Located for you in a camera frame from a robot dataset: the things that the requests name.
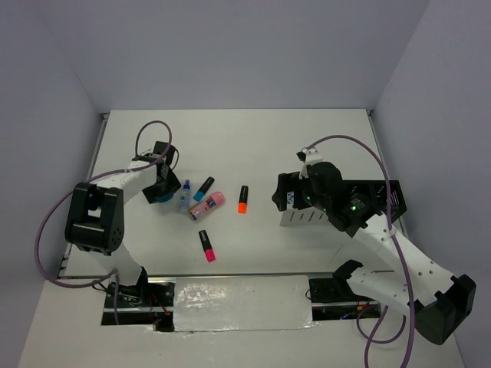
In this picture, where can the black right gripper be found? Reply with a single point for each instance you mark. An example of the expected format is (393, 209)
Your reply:
(287, 182)

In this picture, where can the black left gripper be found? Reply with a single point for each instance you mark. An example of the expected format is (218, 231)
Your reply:
(173, 184)

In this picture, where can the blue slime jar printed lid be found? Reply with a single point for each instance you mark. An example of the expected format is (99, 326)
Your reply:
(290, 200)

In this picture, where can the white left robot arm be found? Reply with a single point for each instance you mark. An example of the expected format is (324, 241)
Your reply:
(95, 221)

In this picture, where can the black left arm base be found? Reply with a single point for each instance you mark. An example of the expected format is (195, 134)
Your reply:
(156, 311)

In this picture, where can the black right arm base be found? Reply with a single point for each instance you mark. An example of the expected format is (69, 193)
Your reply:
(328, 291)

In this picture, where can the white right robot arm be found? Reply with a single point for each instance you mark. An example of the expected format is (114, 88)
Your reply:
(437, 300)

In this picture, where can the clear spray bottle blue cap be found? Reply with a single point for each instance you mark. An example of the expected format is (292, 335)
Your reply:
(184, 198)

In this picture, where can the blue cap black highlighter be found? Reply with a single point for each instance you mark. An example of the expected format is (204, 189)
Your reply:
(203, 189)

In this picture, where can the white slotted organizer box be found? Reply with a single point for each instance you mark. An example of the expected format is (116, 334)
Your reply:
(305, 217)

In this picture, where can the orange cap black highlighter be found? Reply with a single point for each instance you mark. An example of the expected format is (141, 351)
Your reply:
(243, 200)

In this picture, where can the pink cap clear tube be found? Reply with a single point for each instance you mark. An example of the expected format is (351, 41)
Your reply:
(199, 211)

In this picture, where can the pink cap black highlighter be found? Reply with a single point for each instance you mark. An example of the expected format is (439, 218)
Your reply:
(207, 246)

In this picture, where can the black slotted organizer box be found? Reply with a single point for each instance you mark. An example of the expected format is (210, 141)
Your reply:
(383, 195)

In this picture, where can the silver foil covered panel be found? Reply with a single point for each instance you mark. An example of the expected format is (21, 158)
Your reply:
(241, 304)

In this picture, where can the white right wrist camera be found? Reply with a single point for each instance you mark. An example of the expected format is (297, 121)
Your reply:
(308, 157)

